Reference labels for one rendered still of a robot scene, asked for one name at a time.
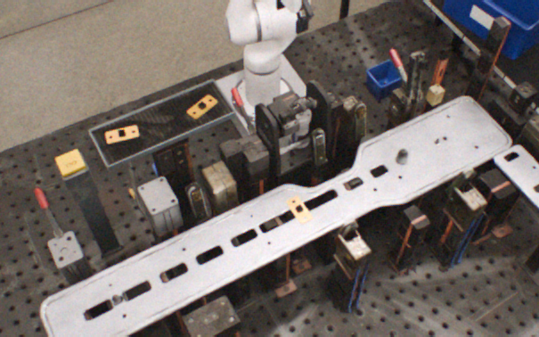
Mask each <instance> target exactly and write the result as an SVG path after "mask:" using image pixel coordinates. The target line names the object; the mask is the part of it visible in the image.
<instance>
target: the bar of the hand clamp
mask: <svg viewBox="0 0 539 337"><path fill-rule="evenodd" d="M423 60H424V53H423V52H422V51H418V52H415V53H413V52H410V61H409V62H408V70H407V79H406V87H405V94H406V95H407V96H408V98H409V101H410V102H409V104H412V91H413V92H414V93H415V94H416V97H415V98H414V100H415V101H416V102H418V101H419V95H420V88H421V75H422V70H424V69H426V68H427V67H428V66H429V62H428V61H427V60H424V61H423ZM409 104H408V105H409Z"/></svg>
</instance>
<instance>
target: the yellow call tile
mask: <svg viewBox="0 0 539 337"><path fill-rule="evenodd" d="M56 160H57V163H58V166H59V168H60V170H61V173H62V174H63V176H64V177H65V176H67V175H69V174H72V173H75V172H77V171H79V170H81V169H84V168H85V167H86V166H85V164H84V162H83V160H82V158H81V156H80V154H79V152H78V150H75V151H73V152H68V153H65V154H63V155H62V156H59V157H57V158H56Z"/></svg>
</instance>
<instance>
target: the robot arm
mask: <svg viewBox="0 0 539 337"><path fill-rule="evenodd" d="M252 1H253V0H231V2H229V4H228V6H227V9H226V12H225V22H224V25H225V34H226V36H227V38H228V39H230V40H231V41H232V42H233V43H235V44H236V45H245V46H244V50H243V65H244V81H243V82H241V85H240V86H239V87H238V92H239V94H240V96H241V99H242V101H243V104H244V105H243V107H244V109H245V112H246V113H248V115H250V116H251V117H254V118H255V106H256V105H258V104H259V103H262V104H263V105H264V106H265V107H266V108H267V105H269V104H271V103H272V102H273V98H274V97H275V96H277V95H281V94H283V93H287V92H289V91H290V90H289V88H288V87H287V84H286V83H284V82H283V81H282V80H281V53H282V52H283V51H285V50H286V49H287V47H288V45H289V44H290V43H291V42H292V41H293V40H294V38H295V37H296V36H297V34H300V33H302V32H306V30H308V23H309V20H312V18H313V17H314V12H313V10H312V7H311V5H310V4H311V0H259V1H256V2H252ZM301 5H303V6H301ZM300 6H301V7H300ZM304 9H305V12H306V15H305V16H303V15H301V10H304Z"/></svg>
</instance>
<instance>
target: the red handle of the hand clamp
mask: <svg viewBox="0 0 539 337"><path fill-rule="evenodd" d="M389 51H390V53H388V54H389V56H390V58H391V61H393V63H394V64H395V67H396V68H397V72H398V74H399V76H400V78H401V80H402V82H403V85H404V89H405V87H406V79H407V77H406V75H405V73H404V68H403V66H402V65H403V64H402V63H401V61H400V58H399V56H398V54H397V51H396V50H395V49H390V50H389Z"/></svg>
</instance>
